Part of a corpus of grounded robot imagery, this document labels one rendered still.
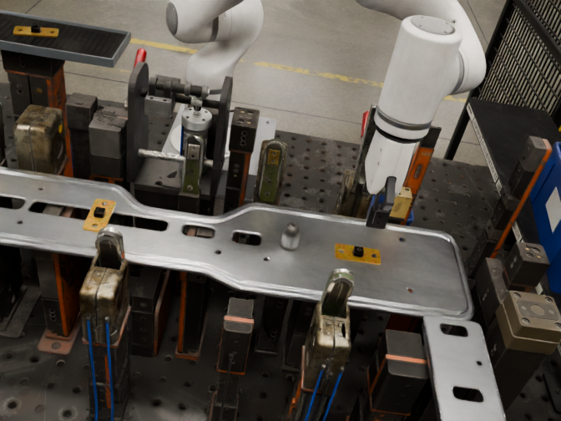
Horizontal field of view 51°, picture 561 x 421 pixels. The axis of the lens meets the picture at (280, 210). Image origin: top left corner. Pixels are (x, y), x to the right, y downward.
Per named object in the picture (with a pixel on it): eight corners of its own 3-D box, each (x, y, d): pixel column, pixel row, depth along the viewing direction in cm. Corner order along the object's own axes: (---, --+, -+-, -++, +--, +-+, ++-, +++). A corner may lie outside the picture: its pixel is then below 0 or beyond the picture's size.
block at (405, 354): (339, 467, 106) (378, 377, 89) (337, 412, 115) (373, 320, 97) (390, 474, 107) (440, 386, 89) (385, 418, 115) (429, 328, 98)
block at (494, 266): (443, 400, 121) (500, 304, 102) (435, 352, 130) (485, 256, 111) (457, 402, 121) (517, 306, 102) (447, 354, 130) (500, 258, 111)
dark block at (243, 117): (213, 276, 138) (230, 123, 111) (217, 255, 143) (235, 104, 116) (235, 279, 138) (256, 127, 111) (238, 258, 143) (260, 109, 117)
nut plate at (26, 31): (12, 35, 116) (12, 29, 116) (15, 27, 119) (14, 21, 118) (57, 38, 118) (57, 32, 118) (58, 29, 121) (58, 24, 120)
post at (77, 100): (78, 252, 137) (63, 102, 111) (84, 238, 141) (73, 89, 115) (99, 256, 137) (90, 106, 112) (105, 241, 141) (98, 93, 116)
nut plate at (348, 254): (335, 258, 104) (336, 253, 104) (334, 244, 107) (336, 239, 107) (381, 265, 105) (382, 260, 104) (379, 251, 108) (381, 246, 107)
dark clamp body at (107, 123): (84, 273, 132) (72, 130, 108) (102, 235, 143) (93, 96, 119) (132, 281, 133) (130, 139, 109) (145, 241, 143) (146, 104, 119)
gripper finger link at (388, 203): (387, 156, 91) (378, 184, 95) (391, 189, 86) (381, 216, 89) (395, 158, 91) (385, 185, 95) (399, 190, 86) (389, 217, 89)
